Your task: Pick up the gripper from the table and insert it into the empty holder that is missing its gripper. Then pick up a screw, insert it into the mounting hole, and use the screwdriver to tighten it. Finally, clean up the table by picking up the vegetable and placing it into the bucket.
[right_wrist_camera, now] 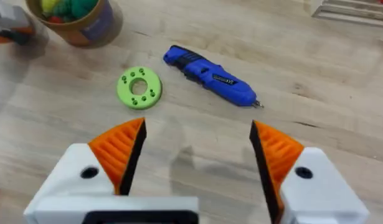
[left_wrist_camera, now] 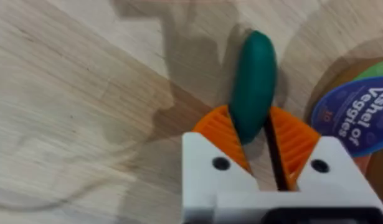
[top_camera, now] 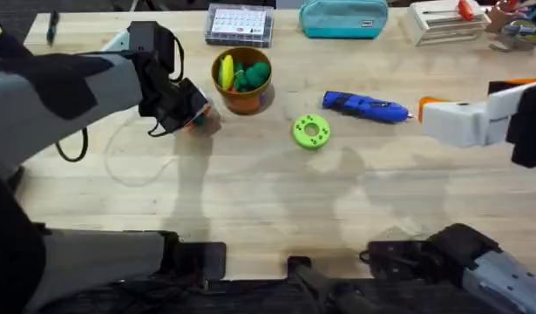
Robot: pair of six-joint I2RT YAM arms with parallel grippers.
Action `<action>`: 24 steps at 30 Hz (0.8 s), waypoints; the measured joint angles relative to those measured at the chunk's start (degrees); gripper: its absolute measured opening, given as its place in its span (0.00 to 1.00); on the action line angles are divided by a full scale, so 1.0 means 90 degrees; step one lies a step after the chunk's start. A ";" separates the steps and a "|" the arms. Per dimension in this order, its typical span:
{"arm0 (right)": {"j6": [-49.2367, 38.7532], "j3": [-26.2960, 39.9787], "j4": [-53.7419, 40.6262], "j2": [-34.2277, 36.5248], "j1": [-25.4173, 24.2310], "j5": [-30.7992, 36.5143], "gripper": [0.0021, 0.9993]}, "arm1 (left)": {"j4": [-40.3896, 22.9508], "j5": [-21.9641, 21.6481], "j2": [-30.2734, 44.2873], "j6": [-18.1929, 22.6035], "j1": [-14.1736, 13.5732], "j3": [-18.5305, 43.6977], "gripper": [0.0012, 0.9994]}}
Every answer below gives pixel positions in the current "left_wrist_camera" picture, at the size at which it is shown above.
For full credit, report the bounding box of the left gripper white and orange left finger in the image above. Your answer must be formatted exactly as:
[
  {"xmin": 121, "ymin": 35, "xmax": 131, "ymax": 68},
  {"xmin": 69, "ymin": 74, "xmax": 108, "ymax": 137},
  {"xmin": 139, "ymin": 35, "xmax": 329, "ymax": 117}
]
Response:
[{"xmin": 181, "ymin": 105, "xmax": 260, "ymax": 223}]

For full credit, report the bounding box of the left gripper white and orange right finger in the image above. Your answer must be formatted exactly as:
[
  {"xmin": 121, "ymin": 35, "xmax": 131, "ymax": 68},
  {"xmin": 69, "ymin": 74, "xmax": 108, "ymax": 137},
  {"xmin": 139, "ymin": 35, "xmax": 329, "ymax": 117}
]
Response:
[{"xmin": 263, "ymin": 106, "xmax": 383, "ymax": 213}]

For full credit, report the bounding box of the green toy vegetable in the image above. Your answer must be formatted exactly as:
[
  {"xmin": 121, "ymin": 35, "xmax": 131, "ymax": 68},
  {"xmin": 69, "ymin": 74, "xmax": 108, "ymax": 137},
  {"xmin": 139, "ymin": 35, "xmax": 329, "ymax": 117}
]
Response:
[{"xmin": 229, "ymin": 30, "xmax": 278, "ymax": 146}]

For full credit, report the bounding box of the toy vegetable tub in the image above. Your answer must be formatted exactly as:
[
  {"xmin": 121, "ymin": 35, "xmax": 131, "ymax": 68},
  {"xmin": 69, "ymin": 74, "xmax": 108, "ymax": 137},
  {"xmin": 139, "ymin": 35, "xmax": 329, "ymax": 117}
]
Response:
[{"xmin": 305, "ymin": 55, "xmax": 383, "ymax": 215}]

